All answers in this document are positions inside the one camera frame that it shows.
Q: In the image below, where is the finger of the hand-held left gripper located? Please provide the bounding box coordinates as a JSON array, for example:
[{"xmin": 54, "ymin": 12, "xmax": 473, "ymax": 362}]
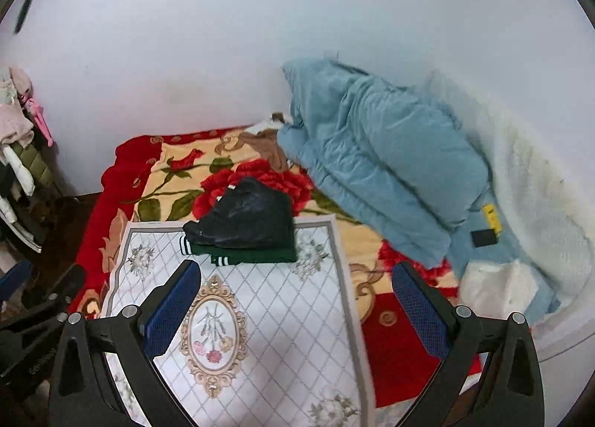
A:
[
  {"xmin": 0, "ymin": 264, "xmax": 87, "ymax": 349},
  {"xmin": 0, "ymin": 260, "xmax": 33, "ymax": 300}
]

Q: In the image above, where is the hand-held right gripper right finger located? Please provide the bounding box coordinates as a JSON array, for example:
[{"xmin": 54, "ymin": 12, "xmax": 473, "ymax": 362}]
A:
[{"xmin": 392, "ymin": 261, "xmax": 544, "ymax": 427}]

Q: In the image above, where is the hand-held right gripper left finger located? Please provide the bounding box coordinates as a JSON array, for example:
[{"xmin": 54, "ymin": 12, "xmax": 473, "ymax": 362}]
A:
[{"xmin": 48, "ymin": 260, "xmax": 202, "ymax": 427}]

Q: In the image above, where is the black leather jacket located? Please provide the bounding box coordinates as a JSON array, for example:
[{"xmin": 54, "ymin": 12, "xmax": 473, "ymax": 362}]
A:
[{"xmin": 183, "ymin": 177, "xmax": 296, "ymax": 250}]

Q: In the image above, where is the metal clothes rack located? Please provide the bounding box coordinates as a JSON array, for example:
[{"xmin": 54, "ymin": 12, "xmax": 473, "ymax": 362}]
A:
[{"xmin": 0, "ymin": 97, "xmax": 70, "ymax": 253}]

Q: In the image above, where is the pink clothes hanger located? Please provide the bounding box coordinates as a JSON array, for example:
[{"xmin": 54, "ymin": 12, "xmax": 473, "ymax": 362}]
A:
[{"xmin": 23, "ymin": 97, "xmax": 55, "ymax": 147}]

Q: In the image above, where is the hanging black garment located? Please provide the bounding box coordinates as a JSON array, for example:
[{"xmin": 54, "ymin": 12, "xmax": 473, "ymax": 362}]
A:
[{"xmin": 0, "ymin": 167, "xmax": 48, "ymax": 252}]

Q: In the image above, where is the white pillow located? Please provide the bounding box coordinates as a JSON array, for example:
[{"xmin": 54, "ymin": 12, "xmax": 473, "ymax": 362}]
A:
[{"xmin": 459, "ymin": 260, "xmax": 540, "ymax": 322}]

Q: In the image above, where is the small black object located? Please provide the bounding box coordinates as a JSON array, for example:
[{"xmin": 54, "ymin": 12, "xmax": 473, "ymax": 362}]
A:
[{"xmin": 470, "ymin": 228, "xmax": 497, "ymax": 248}]

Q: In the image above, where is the folded green garment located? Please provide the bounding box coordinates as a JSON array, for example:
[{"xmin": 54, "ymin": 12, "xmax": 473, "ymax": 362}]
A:
[{"xmin": 179, "ymin": 232, "xmax": 298, "ymax": 266}]

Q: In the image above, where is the white puffer jacket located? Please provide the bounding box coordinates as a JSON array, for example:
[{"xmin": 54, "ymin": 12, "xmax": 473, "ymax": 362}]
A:
[{"xmin": 0, "ymin": 147, "xmax": 37, "ymax": 224}]

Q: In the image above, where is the white diamond-patterned mat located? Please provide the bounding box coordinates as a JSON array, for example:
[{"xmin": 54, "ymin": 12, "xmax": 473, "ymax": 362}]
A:
[{"xmin": 99, "ymin": 215, "xmax": 378, "ymax": 427}]

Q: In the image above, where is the red floral blanket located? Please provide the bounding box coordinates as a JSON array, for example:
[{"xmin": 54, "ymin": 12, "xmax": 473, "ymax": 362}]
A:
[{"xmin": 73, "ymin": 126, "xmax": 484, "ymax": 409}]

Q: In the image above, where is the small yellow object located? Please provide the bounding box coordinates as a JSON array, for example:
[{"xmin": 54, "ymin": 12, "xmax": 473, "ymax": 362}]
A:
[{"xmin": 482, "ymin": 204, "xmax": 500, "ymax": 236}]

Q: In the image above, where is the light blue bed sheet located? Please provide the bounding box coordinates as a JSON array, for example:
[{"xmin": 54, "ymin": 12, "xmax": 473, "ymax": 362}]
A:
[{"xmin": 447, "ymin": 201, "xmax": 562, "ymax": 322}]

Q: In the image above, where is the olive green puffer vest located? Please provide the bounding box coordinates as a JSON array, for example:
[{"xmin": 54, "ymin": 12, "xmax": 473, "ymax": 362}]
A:
[{"xmin": 9, "ymin": 140, "xmax": 55, "ymax": 187}]

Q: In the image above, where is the light blue quilt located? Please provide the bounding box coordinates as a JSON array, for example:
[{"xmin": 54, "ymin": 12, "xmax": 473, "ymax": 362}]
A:
[{"xmin": 277, "ymin": 59, "xmax": 490, "ymax": 270}]

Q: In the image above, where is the white fluffy blanket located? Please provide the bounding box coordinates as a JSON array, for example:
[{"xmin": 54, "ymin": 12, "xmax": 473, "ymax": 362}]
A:
[{"xmin": 424, "ymin": 68, "xmax": 592, "ymax": 312}]

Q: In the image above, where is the pink fluffy garment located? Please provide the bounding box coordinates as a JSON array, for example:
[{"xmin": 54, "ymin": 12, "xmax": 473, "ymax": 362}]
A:
[{"xmin": 0, "ymin": 65, "xmax": 36, "ymax": 145}]

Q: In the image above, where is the dark hanging strap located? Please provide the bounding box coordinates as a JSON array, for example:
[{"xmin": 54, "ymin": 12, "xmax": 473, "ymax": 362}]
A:
[{"xmin": 14, "ymin": 0, "xmax": 42, "ymax": 36}]

